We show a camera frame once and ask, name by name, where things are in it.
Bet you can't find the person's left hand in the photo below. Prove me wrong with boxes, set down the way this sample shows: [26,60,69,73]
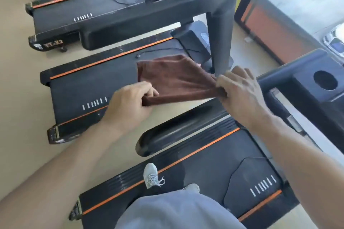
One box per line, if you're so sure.
[103,81,159,131]

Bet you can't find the person's right hand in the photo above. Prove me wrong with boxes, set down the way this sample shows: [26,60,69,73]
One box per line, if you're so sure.
[216,65,272,130]

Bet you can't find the black treadmill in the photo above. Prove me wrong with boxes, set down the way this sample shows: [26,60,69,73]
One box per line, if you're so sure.
[39,0,238,145]
[68,49,344,229]
[25,0,197,52]

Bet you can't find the brown microfibre cloth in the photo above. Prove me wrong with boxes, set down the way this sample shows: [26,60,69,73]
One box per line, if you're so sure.
[136,54,228,106]

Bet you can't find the person's right forearm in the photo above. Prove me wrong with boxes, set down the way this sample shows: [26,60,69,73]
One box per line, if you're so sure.
[251,114,344,229]

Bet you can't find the person's left forearm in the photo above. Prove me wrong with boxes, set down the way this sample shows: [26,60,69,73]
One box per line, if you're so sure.
[0,120,121,229]

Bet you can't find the person's left grey shoe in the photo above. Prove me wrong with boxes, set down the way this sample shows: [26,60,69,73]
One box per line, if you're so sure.
[143,163,166,190]

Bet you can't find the person's grey shoe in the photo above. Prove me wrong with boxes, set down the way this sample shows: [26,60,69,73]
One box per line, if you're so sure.
[143,163,166,190]
[182,183,201,194]

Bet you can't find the person's right grey shoe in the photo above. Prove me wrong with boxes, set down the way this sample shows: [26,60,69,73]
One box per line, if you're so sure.
[182,183,201,194]

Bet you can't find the person's grey shirt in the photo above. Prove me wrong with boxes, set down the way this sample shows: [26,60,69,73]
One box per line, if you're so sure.
[115,190,247,229]

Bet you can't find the orange patterned parapet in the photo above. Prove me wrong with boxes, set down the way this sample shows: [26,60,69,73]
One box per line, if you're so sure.
[240,0,326,64]

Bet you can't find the white car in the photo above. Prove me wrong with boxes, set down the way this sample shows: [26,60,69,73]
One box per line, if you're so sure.
[322,23,344,58]

